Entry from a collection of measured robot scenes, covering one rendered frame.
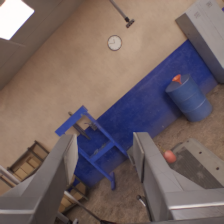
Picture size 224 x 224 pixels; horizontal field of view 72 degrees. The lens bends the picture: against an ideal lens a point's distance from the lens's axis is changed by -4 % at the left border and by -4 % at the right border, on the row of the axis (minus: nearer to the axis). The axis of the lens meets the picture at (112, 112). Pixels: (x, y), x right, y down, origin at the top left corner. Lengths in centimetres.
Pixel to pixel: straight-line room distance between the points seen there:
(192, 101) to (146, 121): 120
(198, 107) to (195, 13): 180
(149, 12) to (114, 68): 139
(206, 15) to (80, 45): 256
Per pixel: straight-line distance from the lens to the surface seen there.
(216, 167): 97
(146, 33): 392
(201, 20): 380
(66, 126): 354
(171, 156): 110
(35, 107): 422
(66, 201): 484
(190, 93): 344
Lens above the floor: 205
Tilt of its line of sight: 12 degrees down
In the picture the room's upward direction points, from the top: 43 degrees counter-clockwise
